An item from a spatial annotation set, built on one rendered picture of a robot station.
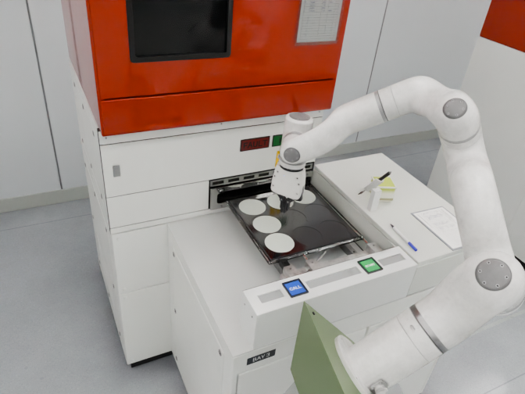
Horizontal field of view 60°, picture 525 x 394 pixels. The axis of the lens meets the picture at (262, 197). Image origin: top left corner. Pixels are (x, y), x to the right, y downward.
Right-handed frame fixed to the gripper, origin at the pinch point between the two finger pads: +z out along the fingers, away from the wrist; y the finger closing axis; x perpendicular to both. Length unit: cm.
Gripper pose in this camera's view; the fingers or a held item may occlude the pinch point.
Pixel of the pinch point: (284, 205)
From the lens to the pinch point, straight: 150.8
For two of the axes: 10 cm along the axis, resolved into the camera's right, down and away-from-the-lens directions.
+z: -1.1, 8.3, 5.4
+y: 8.9, 3.3, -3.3
